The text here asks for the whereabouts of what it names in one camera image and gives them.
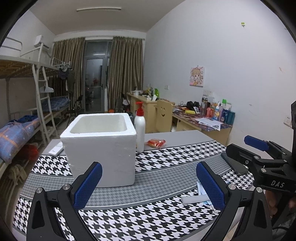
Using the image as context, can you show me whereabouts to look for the white tissue paper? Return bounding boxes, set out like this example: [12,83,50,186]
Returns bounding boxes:
[181,195,210,205]

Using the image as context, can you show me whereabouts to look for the person's right hand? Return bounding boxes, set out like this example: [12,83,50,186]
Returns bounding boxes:
[265,190,295,217]

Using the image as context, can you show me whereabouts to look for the black smartphone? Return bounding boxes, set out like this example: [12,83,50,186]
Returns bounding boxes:
[221,152,248,176]

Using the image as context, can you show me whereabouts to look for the houndstooth table mat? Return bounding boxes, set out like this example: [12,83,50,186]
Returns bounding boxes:
[12,139,258,241]

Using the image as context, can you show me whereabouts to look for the white papers on desk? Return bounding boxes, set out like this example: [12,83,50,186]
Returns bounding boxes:
[195,118,222,131]

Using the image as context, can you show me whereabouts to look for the white remote control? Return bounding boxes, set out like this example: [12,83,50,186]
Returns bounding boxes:
[49,142,64,156]

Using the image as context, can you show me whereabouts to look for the white styrofoam box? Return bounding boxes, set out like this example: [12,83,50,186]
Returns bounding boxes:
[60,113,137,188]

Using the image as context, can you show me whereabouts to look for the red snack packet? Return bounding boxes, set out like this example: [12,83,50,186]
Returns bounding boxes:
[147,138,166,149]

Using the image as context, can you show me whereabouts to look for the wooden desk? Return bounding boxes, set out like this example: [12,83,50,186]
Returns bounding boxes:
[127,93,232,145]

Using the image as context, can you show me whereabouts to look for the black folding chair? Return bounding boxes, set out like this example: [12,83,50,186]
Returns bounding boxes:
[67,95,83,116]

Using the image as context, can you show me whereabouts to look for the blue plaid quilt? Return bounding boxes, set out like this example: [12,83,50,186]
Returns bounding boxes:
[1,118,40,164]

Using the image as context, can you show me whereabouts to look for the white pump bottle red cap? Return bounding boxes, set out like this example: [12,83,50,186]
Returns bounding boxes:
[134,101,145,153]

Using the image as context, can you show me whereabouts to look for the wooden smiley chair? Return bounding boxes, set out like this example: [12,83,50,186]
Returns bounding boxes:
[156,100,174,133]

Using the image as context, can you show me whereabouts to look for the white ladder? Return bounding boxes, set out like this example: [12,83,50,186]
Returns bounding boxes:
[32,64,57,145]

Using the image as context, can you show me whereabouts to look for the white metal bunk bed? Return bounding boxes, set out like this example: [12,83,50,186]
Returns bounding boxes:
[0,37,72,167]

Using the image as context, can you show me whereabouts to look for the right brown curtain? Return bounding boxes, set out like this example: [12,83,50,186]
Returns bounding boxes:
[107,36,143,109]

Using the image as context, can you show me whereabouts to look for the brown curtain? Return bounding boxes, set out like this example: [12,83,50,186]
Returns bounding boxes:
[107,36,143,109]
[53,37,85,100]

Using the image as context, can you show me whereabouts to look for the glass balcony door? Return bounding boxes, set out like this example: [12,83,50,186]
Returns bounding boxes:
[83,40,112,113]

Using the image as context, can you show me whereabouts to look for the left brown curtain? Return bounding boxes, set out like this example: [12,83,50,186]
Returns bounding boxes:
[53,37,85,100]

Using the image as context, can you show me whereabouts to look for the white air conditioner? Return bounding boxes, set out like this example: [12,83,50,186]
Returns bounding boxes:
[34,35,49,50]

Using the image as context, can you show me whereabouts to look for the ceiling tube light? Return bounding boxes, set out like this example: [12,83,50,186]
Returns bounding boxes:
[76,6,122,12]

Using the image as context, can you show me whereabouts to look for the wall socket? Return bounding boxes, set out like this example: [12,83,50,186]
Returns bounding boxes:
[283,115,292,128]

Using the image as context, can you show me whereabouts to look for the anime girl wall picture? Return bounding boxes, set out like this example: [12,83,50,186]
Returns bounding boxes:
[190,66,205,87]

